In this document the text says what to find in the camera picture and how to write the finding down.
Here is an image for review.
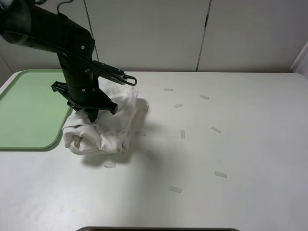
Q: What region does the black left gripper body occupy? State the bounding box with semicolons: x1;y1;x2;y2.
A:
51;81;118;115

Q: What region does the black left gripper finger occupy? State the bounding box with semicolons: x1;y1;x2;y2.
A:
84;108;99;122

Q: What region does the white short sleeve t-shirt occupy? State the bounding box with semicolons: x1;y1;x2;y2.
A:
62;79;139;155

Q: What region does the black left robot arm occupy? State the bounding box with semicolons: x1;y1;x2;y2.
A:
0;0;117;122

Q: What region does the green plastic tray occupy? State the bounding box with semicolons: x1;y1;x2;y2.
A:
0;70;72;152

